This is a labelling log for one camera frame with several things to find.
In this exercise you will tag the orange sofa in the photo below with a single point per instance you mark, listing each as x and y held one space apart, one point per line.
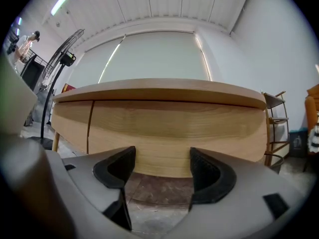
310 103

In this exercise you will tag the grey roller blind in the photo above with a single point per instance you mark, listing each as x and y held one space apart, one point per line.
154 56
94 63

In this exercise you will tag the black white striped blanket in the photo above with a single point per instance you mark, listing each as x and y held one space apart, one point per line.
314 138

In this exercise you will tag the black standing fan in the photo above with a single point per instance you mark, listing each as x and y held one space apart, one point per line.
66 58

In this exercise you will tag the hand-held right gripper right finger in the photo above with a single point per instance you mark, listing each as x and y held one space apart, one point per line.
249 208

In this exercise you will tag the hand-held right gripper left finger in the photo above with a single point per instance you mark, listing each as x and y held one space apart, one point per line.
87 183

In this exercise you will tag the wooden metal shelf rack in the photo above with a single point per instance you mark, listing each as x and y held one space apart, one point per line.
274 101

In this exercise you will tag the narrow wooden drawer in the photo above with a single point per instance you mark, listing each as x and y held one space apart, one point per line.
72 123

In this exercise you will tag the ceiling tube light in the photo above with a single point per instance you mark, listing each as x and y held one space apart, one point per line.
61 1

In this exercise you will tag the red book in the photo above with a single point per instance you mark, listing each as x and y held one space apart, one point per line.
67 87

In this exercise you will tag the wooden coffee table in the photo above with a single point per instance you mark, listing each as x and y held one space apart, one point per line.
162 88

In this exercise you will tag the black cabinet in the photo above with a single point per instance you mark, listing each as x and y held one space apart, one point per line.
32 73

